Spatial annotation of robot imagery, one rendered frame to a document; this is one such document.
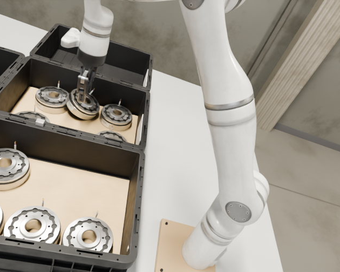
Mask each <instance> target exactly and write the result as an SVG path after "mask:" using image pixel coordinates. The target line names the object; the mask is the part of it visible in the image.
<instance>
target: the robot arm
mask: <svg viewBox="0 0 340 272"><path fill-rule="evenodd" d="M100 1H101V0H84V8H85V14H84V20H83V27H82V30H81V33H80V32H79V30H77V29H75V28H71V29H70V30H69V31H68V32H67V33H66V34H65V35H64V36H63V37H62V39H61V46H63V47H66V48H72V47H76V46H78V51H77V58H78V60H79V61H80V62H82V63H83V66H81V68H80V75H79V76H78V83H77V90H76V91H77V92H78V99H77V101H78V102H80V103H85V100H86V95H87V93H90V91H91V87H92V81H94V78H95V76H96V72H97V69H98V67H100V66H103V65H104V64H105V60H106V55H107V50H108V46H109V42H110V34H111V29H112V24H113V12H112V11H111V10H110V9H108V8H106V7H104V6H102V5H101V3H100ZM244 2H245V0H179V4H180V8H181V12H182V15H183V19H184V22H185V25H186V29H187V32H188V35H189V39H190V42H191V45H192V49H193V52H194V57H195V61H196V66H197V70H198V74H199V78H200V83H201V88H202V94H203V102H204V106H205V111H206V117H207V122H208V126H209V131H210V136H211V140H212V145H213V151H214V156H215V161H216V166H217V175H218V183H219V194H218V195H217V196H216V198H215V199H214V201H213V203H212V204H211V206H210V207H209V209H208V210H207V211H206V213H205V214H204V216H203V217H202V219H201V220H200V221H199V223H198V224H197V225H196V227H195V228H194V229H193V231H192V232H191V234H190V235H189V237H188V238H187V239H186V241H185V242H184V243H183V245H182V250H181V251H182V256H183V259H184V260H185V262H186V263H187V264H188V265H189V266H190V267H192V268H194V269H196V270H204V269H206V268H207V267H212V266H213V265H214V264H215V263H216V262H217V261H218V260H219V259H220V258H221V257H222V256H223V255H224V254H225V253H226V252H227V247H228V245H229V244H230V243H231V242H232V241H233V240H234V239H235V238H236V237H237V236H238V235H239V234H240V233H241V232H242V230H243V229H244V227H245V226H248V225H251V224H253V223H255V222H256V221H257V220H258V219H259V218H260V216H261V215H262V213H263V210H264V207H265V205H266V202H267V198H268V195H269V184H268V181H267V180H266V178H265V177H264V176H263V175H262V174H261V173H259V172H257V171H255V170H253V158H254V149H255V139H256V109H255V100H254V93H253V88H252V85H251V83H250V81H249V79H248V77H247V75H246V74H245V72H244V71H243V69H242V68H241V66H240V65H239V63H238V62H237V60H236V59H235V57H234V55H233V53H232V51H231V49H230V46H229V41H228V36H227V29H226V22H225V13H229V12H231V11H233V10H235V9H237V8H238V7H239V6H240V5H242V4H243V3H244Z"/></svg>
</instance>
